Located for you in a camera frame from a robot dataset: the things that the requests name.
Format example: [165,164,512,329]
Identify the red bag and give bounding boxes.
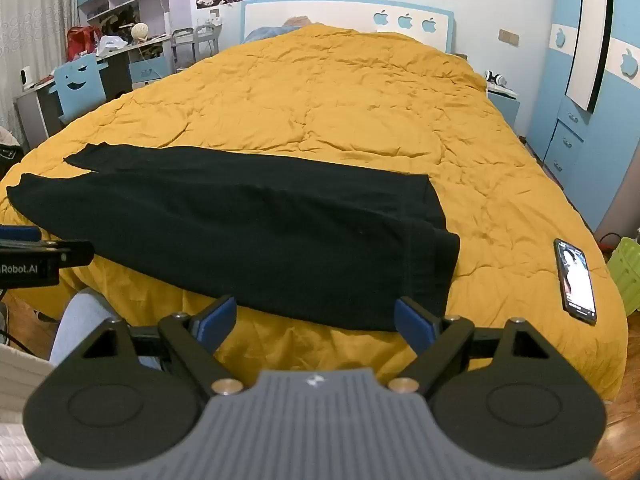
[66,26,103,58]

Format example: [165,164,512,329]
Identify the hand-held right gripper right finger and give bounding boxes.
[394,297,551,401]

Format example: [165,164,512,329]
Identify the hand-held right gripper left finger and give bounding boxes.
[80,295,243,401]

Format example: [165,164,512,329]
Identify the blue nightstand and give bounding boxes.
[485,82,521,128]

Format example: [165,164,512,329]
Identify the blue pillow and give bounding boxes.
[243,15,316,43]

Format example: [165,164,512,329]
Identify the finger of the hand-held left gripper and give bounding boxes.
[0,240,95,267]
[0,226,42,244]

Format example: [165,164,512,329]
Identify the yellow quilted blanket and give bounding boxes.
[0,25,628,401]

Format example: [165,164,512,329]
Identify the white patterned curtain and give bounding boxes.
[0,0,76,126]

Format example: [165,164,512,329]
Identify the grey trolley cart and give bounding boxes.
[171,24,221,73]

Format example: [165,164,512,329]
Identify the white and blue headboard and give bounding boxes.
[241,0,456,56]

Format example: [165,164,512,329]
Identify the white plastic bag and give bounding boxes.
[97,35,128,56]

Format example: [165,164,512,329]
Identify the white quilted cloth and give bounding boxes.
[0,342,53,466]

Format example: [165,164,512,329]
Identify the black smartphone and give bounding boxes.
[553,238,598,327]

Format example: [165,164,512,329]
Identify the white panel with black edge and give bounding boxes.
[565,0,615,113]

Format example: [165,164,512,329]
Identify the blue and white wardrobe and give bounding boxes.
[527,0,640,233]

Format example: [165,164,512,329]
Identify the dark desk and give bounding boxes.
[15,35,173,146]

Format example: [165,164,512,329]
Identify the green plastic basket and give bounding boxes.
[607,237,640,316]

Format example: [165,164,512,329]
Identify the black pants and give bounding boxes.
[6,143,461,333]

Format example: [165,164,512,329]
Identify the blue chair with face cutout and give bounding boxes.
[52,55,108,123]

